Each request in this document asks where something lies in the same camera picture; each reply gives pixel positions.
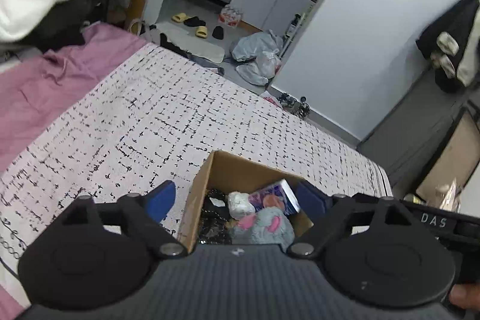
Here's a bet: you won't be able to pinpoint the pack of water bottles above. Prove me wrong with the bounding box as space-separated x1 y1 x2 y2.
219 4 245 28

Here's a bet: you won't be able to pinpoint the black clothing pile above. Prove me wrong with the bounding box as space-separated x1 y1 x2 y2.
22 0 125 53

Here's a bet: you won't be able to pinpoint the black framed brown panel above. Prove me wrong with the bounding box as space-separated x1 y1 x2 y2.
414 108 480 210

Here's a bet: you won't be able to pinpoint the white plastic bag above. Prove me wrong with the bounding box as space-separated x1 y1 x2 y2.
236 50 282 87

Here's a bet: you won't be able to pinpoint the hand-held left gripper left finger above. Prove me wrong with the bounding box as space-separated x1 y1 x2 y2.
56 181 188 261

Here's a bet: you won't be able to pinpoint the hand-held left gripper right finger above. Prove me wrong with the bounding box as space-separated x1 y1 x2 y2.
287 181 419 261

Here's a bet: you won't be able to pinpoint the brown cardboard box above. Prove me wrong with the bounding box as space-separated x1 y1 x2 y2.
176 151 316 255

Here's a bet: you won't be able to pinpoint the dark grey wardrobe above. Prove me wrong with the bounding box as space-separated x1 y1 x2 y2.
356 61 480 194

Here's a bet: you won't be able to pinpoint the person's right hand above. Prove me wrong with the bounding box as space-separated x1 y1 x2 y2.
448 283 480 310

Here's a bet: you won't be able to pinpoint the white floor mat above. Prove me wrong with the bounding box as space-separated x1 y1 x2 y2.
155 22 226 64

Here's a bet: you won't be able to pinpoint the white plush toy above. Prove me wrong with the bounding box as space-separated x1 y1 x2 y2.
227 191 257 220

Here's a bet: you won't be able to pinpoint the black patterned cloth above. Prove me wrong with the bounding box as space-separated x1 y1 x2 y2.
197 187 235 246

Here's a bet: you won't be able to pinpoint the pink bed sheet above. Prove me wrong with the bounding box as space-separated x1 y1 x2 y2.
0 22 149 320

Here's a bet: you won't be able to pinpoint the grey mouse plush pink ears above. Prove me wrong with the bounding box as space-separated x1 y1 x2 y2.
229 207 296 246

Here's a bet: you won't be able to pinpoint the white bag handle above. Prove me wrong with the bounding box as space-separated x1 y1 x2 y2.
127 19 147 36

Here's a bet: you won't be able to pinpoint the clear plastic bag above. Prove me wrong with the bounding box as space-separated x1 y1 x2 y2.
435 179 462 212

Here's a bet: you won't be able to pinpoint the black and white hanging jacket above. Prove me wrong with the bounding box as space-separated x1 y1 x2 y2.
415 0 480 94

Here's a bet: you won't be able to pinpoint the dark bottle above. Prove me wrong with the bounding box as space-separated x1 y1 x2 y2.
290 13 303 40

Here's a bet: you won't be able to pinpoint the grey plastic bag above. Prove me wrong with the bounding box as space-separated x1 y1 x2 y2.
229 30 284 62

